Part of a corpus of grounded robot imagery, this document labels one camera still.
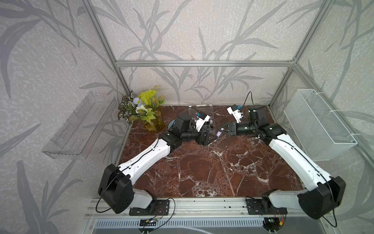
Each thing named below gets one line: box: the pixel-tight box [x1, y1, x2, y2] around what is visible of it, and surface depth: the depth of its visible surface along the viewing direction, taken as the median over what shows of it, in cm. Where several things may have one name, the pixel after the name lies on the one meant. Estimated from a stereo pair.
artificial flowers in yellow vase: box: [117, 85, 166, 134], surface depth 90 cm
